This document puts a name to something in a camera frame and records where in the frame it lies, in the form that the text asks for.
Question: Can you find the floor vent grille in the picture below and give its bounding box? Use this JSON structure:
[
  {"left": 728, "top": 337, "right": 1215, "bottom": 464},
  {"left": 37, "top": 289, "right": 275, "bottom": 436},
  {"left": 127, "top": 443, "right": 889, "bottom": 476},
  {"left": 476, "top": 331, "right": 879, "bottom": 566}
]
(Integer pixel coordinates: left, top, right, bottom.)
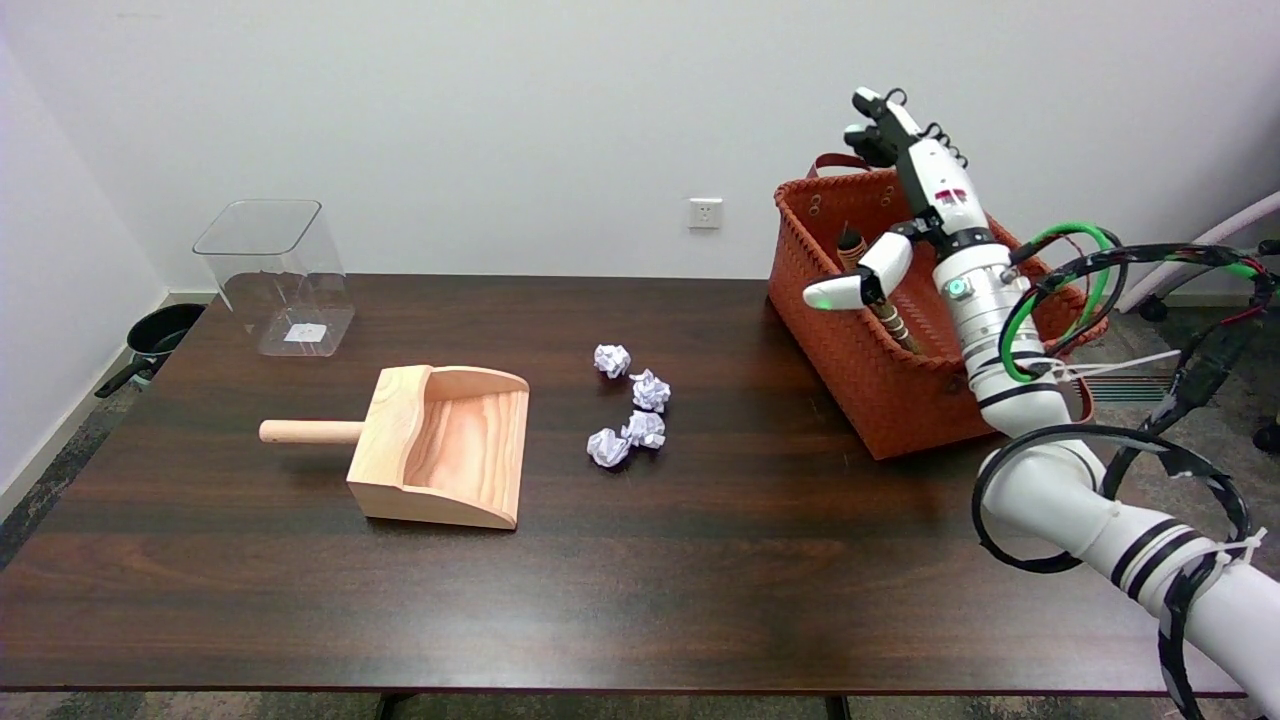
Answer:
[{"left": 1085, "top": 372, "right": 1206, "bottom": 406}]

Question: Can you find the clear plastic container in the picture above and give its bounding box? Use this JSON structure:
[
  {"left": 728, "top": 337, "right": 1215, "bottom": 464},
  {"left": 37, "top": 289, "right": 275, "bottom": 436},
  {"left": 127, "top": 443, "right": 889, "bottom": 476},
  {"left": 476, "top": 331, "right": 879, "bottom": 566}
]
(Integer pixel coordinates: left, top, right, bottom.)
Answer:
[{"left": 192, "top": 199, "right": 357, "bottom": 358}]

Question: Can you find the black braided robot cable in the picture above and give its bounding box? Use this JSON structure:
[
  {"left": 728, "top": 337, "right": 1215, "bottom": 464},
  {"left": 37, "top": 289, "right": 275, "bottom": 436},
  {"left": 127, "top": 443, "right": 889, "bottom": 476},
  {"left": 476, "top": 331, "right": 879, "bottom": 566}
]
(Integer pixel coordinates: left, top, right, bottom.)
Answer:
[{"left": 972, "top": 240, "right": 1280, "bottom": 720}]

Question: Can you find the orange woven basket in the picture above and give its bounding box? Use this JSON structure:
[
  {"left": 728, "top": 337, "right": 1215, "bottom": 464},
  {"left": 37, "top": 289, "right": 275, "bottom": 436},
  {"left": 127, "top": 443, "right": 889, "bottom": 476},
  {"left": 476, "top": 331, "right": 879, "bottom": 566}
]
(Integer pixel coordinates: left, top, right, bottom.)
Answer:
[{"left": 767, "top": 153, "right": 1109, "bottom": 461}]

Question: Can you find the green robot cable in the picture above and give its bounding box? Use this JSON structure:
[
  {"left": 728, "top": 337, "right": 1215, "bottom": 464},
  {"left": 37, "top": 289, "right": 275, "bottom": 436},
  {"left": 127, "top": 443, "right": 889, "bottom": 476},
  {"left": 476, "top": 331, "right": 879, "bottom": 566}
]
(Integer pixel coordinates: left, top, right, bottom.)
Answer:
[{"left": 999, "top": 221, "right": 1127, "bottom": 384}]

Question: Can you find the wooden dustpan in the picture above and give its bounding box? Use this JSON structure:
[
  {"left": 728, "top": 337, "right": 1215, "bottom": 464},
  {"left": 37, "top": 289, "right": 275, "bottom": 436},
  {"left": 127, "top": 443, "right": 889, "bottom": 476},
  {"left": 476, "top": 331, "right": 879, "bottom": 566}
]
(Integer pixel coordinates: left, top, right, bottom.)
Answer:
[{"left": 259, "top": 365, "right": 531, "bottom": 531}]

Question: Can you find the black frying pan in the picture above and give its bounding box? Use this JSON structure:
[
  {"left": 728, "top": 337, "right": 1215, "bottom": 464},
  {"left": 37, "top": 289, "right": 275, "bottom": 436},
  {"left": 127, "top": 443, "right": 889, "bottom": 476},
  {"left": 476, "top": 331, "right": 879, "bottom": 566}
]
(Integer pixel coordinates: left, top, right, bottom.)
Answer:
[{"left": 95, "top": 303, "right": 206, "bottom": 399}]

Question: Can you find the brown straw hand broom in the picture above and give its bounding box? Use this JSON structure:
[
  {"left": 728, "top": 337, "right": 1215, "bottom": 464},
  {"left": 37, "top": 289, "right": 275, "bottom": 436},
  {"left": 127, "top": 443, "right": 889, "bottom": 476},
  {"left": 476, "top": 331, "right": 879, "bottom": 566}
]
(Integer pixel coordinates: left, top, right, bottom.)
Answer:
[{"left": 836, "top": 222, "right": 922, "bottom": 354}]

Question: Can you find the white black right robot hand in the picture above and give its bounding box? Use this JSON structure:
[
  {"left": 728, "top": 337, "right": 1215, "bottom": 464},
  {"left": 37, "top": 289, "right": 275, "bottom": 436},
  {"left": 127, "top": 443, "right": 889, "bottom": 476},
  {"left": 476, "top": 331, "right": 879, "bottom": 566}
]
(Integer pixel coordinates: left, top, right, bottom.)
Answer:
[{"left": 803, "top": 87, "right": 1001, "bottom": 313}]

